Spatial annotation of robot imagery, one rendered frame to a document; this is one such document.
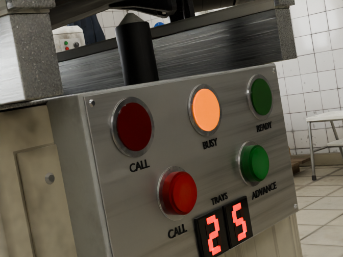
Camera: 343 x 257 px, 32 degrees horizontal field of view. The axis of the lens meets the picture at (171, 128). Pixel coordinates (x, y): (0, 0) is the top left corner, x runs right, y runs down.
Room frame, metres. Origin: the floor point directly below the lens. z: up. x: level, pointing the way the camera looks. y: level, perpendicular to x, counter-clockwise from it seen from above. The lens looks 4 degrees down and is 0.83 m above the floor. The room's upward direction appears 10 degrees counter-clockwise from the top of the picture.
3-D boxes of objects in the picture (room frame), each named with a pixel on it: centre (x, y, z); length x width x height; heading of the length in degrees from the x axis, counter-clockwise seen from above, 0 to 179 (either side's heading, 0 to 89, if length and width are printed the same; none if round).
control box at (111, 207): (0.46, -0.01, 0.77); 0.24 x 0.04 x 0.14; 139
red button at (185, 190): (0.41, 0.00, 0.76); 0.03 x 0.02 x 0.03; 139
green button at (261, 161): (0.49, -0.06, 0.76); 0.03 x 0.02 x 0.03; 139
